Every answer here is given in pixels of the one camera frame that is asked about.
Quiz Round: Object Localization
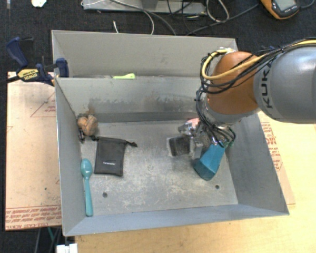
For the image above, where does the teal plastic block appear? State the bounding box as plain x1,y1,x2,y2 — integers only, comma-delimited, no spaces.
193,143,226,182

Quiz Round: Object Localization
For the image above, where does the grey metal bin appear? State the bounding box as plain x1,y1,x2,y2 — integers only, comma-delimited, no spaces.
51,30,290,237

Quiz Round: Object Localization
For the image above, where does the lime green flat piece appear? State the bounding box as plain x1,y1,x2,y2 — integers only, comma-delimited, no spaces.
112,73,136,80

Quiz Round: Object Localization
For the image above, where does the tan knotted toy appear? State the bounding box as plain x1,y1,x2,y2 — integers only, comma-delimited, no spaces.
76,114,99,143

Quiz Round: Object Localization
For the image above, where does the teal plastic spoon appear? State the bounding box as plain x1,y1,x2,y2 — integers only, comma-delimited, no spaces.
80,158,94,218

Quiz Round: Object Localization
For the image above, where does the brown cardboard board, red print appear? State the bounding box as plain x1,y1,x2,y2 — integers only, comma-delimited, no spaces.
5,71,297,231

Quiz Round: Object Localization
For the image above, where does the black drawstring pouch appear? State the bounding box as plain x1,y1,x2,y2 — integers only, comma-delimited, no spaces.
94,135,138,178

